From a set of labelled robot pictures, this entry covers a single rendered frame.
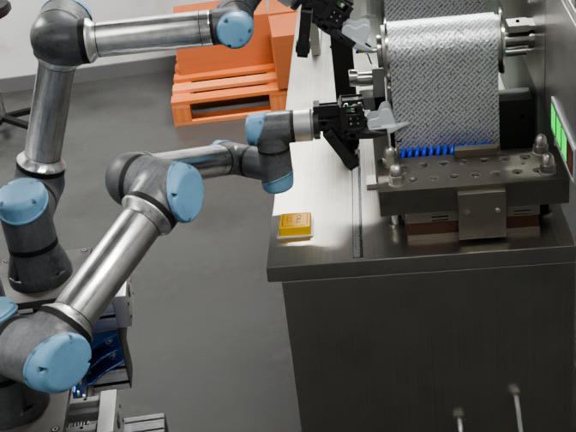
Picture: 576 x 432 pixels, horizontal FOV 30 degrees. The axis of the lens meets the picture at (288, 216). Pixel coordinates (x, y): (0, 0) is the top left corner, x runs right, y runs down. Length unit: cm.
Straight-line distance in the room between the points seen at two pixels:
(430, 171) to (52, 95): 87
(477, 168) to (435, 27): 32
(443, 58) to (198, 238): 214
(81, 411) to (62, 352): 31
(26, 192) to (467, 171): 99
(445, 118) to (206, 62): 332
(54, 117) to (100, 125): 304
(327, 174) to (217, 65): 303
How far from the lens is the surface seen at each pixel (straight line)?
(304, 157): 279
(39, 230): 251
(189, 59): 565
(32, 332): 201
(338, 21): 242
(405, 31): 240
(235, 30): 226
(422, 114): 244
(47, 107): 253
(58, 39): 233
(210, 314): 386
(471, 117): 245
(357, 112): 241
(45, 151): 258
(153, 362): 367
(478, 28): 240
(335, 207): 253
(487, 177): 234
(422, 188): 230
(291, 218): 245
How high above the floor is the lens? 209
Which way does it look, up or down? 28 degrees down
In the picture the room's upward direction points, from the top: 7 degrees counter-clockwise
